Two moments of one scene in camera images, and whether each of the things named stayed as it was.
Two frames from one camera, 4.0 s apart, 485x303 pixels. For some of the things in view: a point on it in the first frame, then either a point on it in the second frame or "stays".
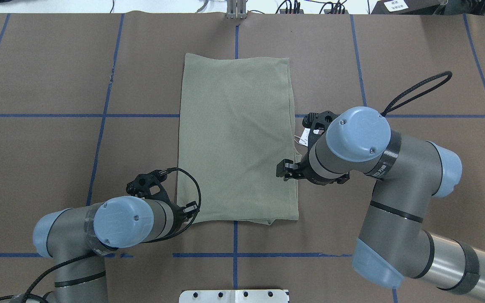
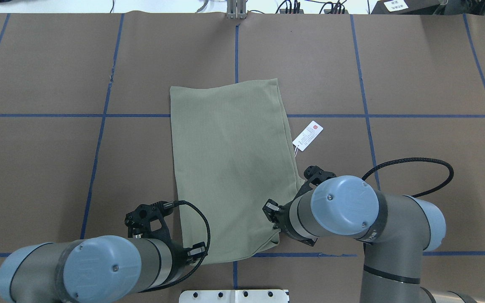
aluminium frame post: [236, 9] stays
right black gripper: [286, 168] to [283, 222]
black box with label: [407, 6] stays
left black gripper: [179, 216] to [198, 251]
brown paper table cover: [67, 108] stays
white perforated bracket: [233, 296] stays
